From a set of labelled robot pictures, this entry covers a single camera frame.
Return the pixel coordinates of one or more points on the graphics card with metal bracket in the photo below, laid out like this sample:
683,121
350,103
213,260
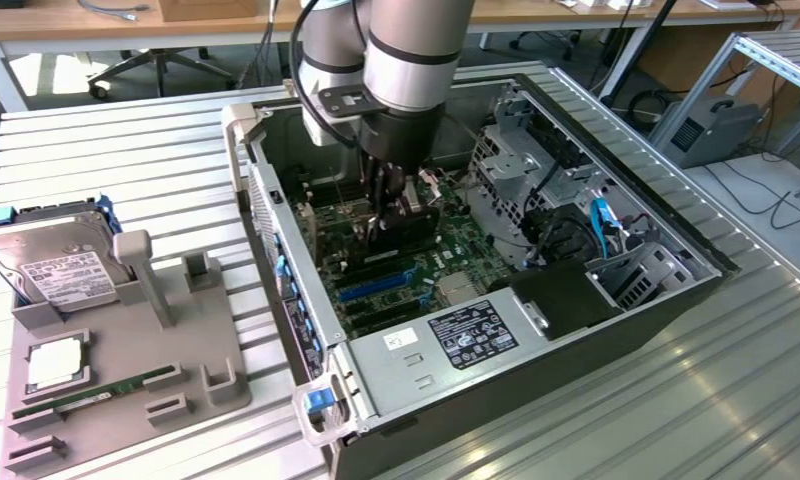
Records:
413,230

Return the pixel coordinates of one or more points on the metal drive cage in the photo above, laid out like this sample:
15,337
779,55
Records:
506,165

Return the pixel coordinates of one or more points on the grey computer tower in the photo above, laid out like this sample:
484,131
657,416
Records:
720,132

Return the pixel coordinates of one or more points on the grey parts rack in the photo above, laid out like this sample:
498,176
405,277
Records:
139,360

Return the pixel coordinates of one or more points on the thin locking lever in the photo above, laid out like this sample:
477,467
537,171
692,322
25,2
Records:
337,187

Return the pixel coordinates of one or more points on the loose green RAM stick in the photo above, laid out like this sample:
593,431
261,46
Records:
126,386

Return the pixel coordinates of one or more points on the green motherboard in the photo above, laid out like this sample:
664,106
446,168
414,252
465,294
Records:
466,235

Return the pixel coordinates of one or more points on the metal disk bay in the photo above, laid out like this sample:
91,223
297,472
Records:
640,280

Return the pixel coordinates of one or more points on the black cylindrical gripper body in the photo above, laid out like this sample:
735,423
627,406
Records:
400,140

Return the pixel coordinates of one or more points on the black slanted pole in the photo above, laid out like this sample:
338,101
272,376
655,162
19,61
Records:
637,50

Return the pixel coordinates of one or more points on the silver chipset heat sink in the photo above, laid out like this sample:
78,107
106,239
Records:
456,286

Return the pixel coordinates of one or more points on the open metal socket cover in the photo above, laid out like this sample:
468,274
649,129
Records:
429,182

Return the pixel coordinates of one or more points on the silver hard disk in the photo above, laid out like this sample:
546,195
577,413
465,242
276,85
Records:
53,260

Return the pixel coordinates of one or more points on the black plastic shroud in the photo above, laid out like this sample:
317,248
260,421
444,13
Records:
560,300

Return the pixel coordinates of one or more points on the wooden desk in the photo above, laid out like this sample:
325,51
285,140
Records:
573,16

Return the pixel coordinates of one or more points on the blue case latch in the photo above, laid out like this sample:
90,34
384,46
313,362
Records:
318,402

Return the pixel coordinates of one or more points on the wrist camera with black bracket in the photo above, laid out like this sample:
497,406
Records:
326,131

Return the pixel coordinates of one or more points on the installed green RAM stick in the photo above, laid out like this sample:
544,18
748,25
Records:
382,259

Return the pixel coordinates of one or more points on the silver CPU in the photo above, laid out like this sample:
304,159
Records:
55,362

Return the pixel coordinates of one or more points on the aluminium profile frame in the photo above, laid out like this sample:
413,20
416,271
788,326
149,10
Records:
780,52

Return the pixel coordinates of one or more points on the black expansion slot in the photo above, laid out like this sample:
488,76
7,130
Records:
373,274
386,311

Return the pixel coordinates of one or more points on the open black PC case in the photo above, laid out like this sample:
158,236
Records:
493,395

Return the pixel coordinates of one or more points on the blue expansion slot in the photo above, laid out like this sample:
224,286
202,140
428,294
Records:
373,289

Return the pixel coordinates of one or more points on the grey power supply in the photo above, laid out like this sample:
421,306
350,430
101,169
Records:
400,370

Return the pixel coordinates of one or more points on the black chair base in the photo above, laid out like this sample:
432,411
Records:
562,36

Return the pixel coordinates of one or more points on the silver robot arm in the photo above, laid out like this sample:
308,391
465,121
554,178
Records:
413,50

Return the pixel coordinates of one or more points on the black power connector bundle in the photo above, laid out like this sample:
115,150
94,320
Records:
560,230

